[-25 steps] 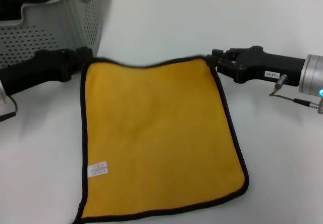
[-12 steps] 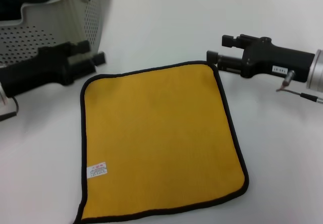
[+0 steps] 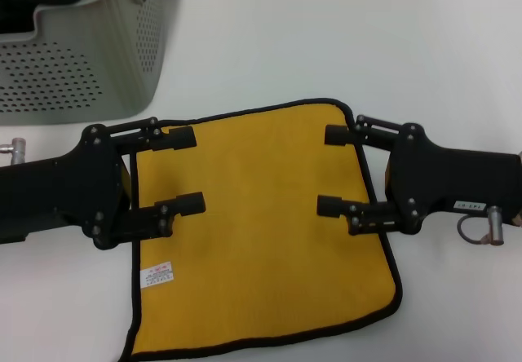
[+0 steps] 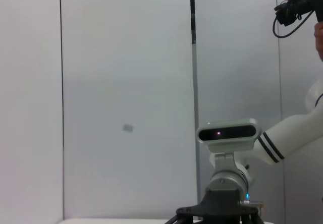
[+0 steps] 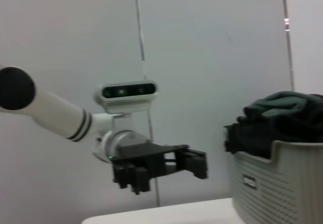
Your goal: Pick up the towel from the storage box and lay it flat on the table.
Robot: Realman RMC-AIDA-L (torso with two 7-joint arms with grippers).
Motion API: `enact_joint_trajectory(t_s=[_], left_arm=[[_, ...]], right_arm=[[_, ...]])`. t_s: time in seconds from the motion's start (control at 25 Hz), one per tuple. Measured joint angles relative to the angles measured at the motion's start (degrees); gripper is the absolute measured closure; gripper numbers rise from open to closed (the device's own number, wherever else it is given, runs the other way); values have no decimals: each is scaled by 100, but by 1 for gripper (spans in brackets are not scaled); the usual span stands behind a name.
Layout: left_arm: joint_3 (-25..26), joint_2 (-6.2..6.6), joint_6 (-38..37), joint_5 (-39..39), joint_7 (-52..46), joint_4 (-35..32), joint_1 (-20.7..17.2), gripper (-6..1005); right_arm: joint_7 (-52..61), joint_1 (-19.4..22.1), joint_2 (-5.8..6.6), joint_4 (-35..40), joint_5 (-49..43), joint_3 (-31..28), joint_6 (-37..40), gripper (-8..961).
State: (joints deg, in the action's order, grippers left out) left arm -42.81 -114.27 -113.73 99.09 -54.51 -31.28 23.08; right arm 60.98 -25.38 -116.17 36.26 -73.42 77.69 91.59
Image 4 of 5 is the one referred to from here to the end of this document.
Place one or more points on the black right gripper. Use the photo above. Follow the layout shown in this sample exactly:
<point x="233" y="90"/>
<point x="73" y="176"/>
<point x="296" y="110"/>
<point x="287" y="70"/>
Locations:
<point x="219" y="211"/>

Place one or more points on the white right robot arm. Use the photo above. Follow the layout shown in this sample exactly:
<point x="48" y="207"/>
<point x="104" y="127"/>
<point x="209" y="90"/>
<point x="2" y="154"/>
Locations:
<point x="295" y="130"/>

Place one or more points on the person's hand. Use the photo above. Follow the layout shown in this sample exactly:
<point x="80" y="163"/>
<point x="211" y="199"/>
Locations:
<point x="319" y="40"/>

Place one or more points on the metal wrist connector plug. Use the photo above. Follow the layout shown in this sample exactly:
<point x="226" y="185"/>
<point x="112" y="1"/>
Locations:
<point x="252" y="205"/>

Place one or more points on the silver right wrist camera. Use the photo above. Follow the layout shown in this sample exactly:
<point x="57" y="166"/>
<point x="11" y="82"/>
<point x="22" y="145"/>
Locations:
<point x="227" y="134"/>

